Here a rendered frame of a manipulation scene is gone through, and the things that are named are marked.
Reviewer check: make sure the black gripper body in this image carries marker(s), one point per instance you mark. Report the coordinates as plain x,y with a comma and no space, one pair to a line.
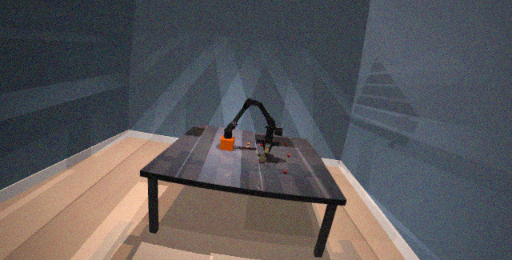
268,140

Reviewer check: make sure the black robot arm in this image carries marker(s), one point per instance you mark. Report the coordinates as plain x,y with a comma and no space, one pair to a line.
269,119

